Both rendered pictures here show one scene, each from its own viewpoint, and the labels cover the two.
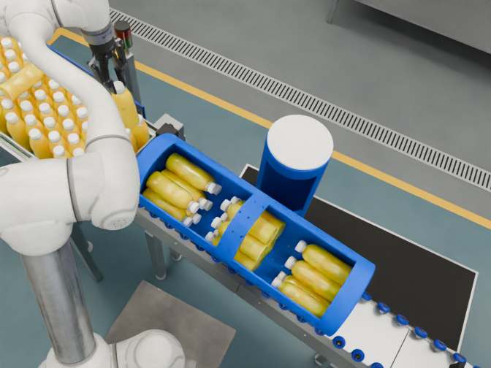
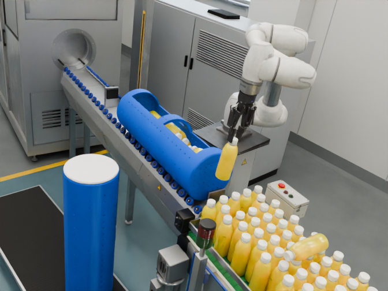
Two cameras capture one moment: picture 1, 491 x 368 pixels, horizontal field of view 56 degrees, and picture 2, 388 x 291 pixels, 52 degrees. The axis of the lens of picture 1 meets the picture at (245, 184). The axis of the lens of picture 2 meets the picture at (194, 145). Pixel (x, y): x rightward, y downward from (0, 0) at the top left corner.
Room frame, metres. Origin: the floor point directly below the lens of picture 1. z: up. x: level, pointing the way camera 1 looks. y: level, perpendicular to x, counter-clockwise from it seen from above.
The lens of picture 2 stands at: (2.46, 1.03, 2.19)
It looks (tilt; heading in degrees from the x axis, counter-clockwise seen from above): 28 degrees down; 207
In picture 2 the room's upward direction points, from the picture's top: 9 degrees clockwise
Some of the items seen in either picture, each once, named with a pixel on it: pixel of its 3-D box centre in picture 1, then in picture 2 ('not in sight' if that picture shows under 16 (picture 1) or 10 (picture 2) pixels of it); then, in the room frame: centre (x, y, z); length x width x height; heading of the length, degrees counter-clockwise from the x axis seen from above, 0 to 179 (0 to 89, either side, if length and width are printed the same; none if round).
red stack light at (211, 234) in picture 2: (123, 31); (206, 229); (1.40, 0.60, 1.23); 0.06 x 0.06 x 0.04
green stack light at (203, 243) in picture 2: (124, 39); (205, 238); (1.40, 0.60, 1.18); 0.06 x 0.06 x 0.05
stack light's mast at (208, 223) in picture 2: (124, 40); (204, 239); (1.40, 0.60, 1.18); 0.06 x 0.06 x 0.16
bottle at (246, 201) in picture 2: not in sight; (243, 208); (0.88, 0.56, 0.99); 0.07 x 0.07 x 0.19
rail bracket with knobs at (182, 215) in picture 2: (166, 139); (185, 221); (1.11, 0.36, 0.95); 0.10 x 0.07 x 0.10; 154
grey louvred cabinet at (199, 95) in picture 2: not in sight; (203, 79); (-1.33, -0.90, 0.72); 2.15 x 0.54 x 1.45; 73
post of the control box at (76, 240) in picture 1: (77, 243); not in sight; (0.74, 0.72, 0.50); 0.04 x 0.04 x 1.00; 64
